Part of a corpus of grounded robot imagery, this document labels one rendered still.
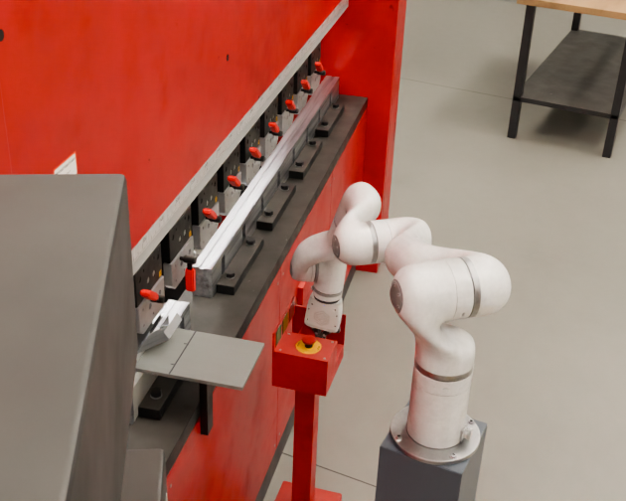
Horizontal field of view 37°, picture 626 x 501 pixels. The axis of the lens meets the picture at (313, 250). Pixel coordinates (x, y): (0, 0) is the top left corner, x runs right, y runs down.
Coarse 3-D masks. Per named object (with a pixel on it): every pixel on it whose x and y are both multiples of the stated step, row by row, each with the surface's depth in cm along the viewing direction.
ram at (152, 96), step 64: (0, 0) 137; (64, 0) 155; (128, 0) 180; (192, 0) 214; (256, 0) 263; (320, 0) 342; (0, 64) 139; (64, 64) 159; (128, 64) 184; (192, 64) 220; (256, 64) 273; (64, 128) 162; (128, 128) 189; (192, 128) 226; (128, 192) 194; (192, 192) 233
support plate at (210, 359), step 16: (176, 336) 229; (208, 336) 230; (224, 336) 230; (144, 352) 223; (160, 352) 223; (176, 352) 223; (192, 352) 224; (208, 352) 224; (224, 352) 224; (240, 352) 224; (256, 352) 225; (144, 368) 218; (160, 368) 218; (176, 368) 218; (192, 368) 218; (208, 368) 219; (224, 368) 219; (240, 368) 219; (208, 384) 215; (224, 384) 214; (240, 384) 214
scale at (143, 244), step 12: (336, 12) 372; (324, 24) 354; (312, 36) 337; (288, 72) 311; (276, 84) 298; (264, 96) 286; (252, 108) 275; (228, 144) 257; (216, 156) 248; (204, 168) 240; (192, 180) 232; (180, 204) 226; (168, 216) 219; (156, 228) 213; (144, 240) 206; (132, 252) 201
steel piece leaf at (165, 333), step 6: (174, 318) 223; (180, 318) 225; (168, 324) 220; (174, 324) 222; (162, 330) 226; (168, 330) 219; (174, 330) 221; (150, 336) 228; (156, 336) 225; (162, 336) 222; (168, 336) 218; (144, 342) 226; (150, 342) 224; (156, 342) 221; (144, 348) 222
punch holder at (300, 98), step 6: (306, 60) 333; (306, 66) 335; (300, 72) 327; (306, 72) 336; (294, 78) 324; (300, 78) 328; (294, 84) 325; (300, 84) 330; (294, 90) 326; (300, 90) 331; (294, 96) 327; (300, 96) 331; (306, 96) 340; (294, 102) 328; (300, 102) 333; (300, 108) 334
